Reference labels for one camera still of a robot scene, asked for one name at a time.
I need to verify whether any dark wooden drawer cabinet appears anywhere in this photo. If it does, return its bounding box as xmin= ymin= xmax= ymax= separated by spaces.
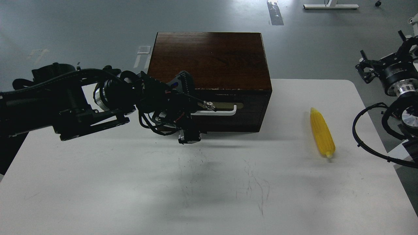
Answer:
xmin=147 ymin=32 xmax=273 ymax=133

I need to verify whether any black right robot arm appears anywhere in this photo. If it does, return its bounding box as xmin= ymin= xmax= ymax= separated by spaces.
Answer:
xmin=352 ymin=31 xmax=418 ymax=169

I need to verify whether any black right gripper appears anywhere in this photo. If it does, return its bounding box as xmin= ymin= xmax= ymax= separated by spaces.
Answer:
xmin=355 ymin=30 xmax=418 ymax=97

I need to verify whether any yellow corn cob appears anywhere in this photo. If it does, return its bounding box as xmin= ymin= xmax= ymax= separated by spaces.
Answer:
xmin=310 ymin=107 xmax=336 ymax=159

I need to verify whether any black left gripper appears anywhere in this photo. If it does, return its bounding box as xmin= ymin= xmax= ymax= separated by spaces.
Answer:
xmin=132 ymin=71 xmax=217 ymax=144

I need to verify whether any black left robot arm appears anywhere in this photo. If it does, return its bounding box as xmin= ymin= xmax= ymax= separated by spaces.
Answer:
xmin=1 ymin=63 xmax=217 ymax=175

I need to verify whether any wooden drawer with white handle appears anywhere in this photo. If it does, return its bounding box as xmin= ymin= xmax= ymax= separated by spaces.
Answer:
xmin=192 ymin=95 xmax=266 ymax=116

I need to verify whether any white table leg base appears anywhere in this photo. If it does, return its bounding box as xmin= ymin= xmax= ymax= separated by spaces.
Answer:
xmin=303 ymin=0 xmax=359 ymax=9

